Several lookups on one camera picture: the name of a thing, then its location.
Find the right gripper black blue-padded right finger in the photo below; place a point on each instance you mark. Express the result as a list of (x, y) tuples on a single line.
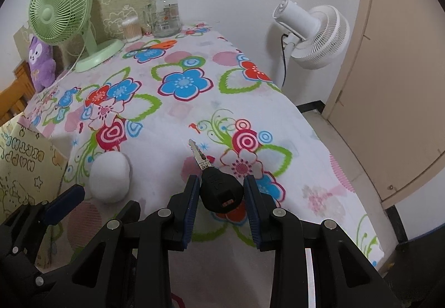
[(314, 263)]

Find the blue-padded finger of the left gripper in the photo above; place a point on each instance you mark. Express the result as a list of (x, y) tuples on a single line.
[(24, 230)]

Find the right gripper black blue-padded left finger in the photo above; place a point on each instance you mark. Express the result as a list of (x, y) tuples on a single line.
[(126, 264)]

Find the white round case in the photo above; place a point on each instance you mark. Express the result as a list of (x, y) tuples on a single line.
[(110, 176)]

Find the black car key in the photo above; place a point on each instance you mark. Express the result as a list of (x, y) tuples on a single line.
[(220, 192)]

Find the yellow birthday storage box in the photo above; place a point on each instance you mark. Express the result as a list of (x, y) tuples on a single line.
[(32, 167)]

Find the wooden chair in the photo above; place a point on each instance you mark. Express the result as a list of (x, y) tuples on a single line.
[(15, 98)]

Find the purple plush toy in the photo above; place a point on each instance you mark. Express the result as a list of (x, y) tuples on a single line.
[(42, 64)]

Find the floral tablecloth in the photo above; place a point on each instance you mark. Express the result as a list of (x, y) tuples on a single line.
[(147, 102)]

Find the beige door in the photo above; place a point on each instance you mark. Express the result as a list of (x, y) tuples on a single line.
[(390, 110)]

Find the cotton swab container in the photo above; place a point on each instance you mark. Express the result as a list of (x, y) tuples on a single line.
[(132, 29)]

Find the green desk fan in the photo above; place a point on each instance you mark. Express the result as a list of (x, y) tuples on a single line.
[(57, 21)]

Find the glass jar with black lid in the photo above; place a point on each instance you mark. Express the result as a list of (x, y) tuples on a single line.
[(162, 17)]

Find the white standing fan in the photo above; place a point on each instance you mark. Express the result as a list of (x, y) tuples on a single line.
[(315, 37)]

